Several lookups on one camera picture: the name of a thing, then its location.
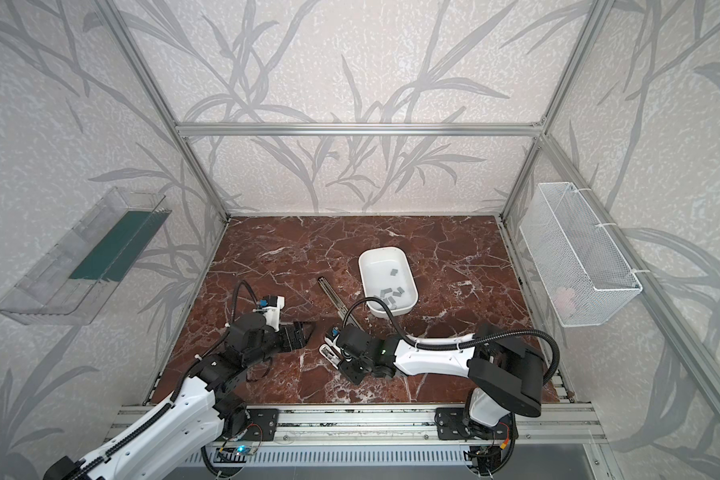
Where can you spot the small white stapler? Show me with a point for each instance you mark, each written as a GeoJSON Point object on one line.
{"type": "Point", "coordinates": [328, 352]}

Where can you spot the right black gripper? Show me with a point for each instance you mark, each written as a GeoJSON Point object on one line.
{"type": "Point", "coordinates": [341, 347]}

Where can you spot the large beige black stapler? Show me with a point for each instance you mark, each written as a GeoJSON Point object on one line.
{"type": "Point", "coordinates": [337, 302]}

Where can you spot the clear acrylic wall shelf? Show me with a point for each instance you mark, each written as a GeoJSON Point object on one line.
{"type": "Point", "coordinates": [71, 283]}

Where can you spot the staple strips in tray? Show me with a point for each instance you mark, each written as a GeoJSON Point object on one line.
{"type": "Point", "coordinates": [393, 290]}

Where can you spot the white wire mesh basket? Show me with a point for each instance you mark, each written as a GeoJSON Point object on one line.
{"type": "Point", "coordinates": [584, 274]}

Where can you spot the aluminium front rail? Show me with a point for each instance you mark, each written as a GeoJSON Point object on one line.
{"type": "Point", "coordinates": [414, 424]}

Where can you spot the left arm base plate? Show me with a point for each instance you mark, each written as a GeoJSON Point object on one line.
{"type": "Point", "coordinates": [261, 425]}

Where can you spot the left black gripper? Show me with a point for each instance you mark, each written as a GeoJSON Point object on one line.
{"type": "Point", "coordinates": [291, 336]}

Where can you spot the white oval tray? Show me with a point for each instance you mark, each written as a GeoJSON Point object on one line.
{"type": "Point", "coordinates": [375, 263]}

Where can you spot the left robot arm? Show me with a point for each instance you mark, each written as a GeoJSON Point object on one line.
{"type": "Point", "coordinates": [202, 407]}

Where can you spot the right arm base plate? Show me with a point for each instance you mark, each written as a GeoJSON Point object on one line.
{"type": "Point", "coordinates": [452, 424]}

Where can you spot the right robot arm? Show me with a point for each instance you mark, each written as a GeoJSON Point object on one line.
{"type": "Point", "coordinates": [508, 375]}

